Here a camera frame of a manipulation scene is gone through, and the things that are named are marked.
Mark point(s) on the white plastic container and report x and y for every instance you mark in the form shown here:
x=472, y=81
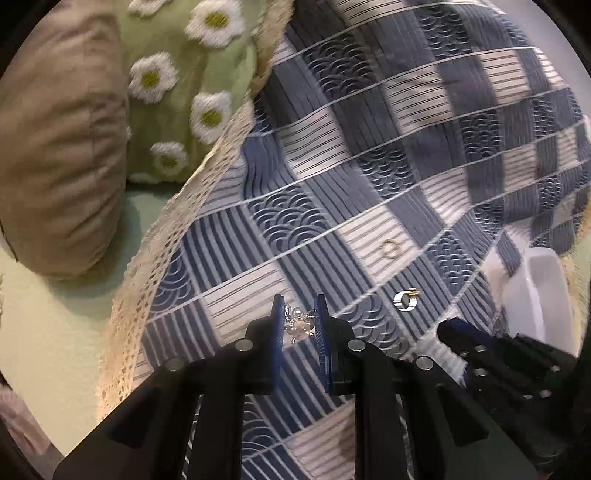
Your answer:
x=540, y=286

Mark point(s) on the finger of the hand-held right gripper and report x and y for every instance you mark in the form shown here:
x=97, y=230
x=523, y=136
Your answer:
x=466, y=344
x=535, y=364

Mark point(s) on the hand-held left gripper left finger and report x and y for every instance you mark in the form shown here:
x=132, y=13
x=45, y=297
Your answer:
x=277, y=332

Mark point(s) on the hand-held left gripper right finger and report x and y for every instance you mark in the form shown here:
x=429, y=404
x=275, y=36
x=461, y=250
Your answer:
x=323, y=341

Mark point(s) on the blue white patterned cloth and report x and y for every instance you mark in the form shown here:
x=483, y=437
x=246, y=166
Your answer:
x=300, y=217

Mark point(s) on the pale pink cloth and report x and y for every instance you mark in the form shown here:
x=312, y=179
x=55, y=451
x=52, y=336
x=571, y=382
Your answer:
x=18, y=415

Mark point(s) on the green daisy pillow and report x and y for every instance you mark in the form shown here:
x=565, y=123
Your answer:
x=184, y=55

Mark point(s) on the tan pillow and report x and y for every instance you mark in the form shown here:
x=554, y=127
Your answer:
x=60, y=161

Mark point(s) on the green quilted bedcover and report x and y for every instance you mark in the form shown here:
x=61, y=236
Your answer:
x=60, y=332

